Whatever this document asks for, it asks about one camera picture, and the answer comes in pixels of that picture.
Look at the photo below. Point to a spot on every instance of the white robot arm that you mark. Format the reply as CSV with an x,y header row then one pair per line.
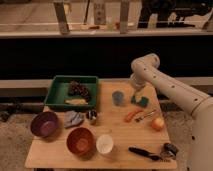
x,y
193,101

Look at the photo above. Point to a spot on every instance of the black handled utensil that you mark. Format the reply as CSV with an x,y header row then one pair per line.
x,y
144,153

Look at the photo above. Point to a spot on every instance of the grey crumpled cloth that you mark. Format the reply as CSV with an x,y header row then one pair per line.
x,y
73,118

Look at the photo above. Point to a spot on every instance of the purple bowl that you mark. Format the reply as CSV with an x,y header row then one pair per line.
x,y
44,124

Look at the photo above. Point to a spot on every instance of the green sponge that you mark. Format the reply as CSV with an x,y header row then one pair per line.
x,y
143,102

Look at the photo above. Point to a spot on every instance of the blue cup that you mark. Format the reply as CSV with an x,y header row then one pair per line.
x,y
118,98

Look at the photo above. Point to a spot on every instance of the orange bowl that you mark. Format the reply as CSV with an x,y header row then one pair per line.
x,y
80,141

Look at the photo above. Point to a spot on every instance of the dark metal clip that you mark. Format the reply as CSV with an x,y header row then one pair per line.
x,y
169,151

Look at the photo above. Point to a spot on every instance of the silver fork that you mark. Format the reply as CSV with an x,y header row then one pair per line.
x,y
144,116

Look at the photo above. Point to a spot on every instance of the yellow banana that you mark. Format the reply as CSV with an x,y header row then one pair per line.
x,y
76,102

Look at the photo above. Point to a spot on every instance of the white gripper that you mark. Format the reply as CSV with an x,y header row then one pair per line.
x,y
138,93

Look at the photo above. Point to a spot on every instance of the orange apple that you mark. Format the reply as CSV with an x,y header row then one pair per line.
x,y
158,123

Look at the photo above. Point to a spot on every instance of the orange carrot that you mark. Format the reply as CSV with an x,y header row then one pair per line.
x,y
130,115

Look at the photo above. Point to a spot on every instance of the green plastic tray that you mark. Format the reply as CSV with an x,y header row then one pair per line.
x,y
58,92

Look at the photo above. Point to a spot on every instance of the white cup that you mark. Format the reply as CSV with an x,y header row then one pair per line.
x,y
104,144

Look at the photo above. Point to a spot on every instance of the dark grape bunch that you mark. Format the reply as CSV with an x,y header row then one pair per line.
x,y
76,88

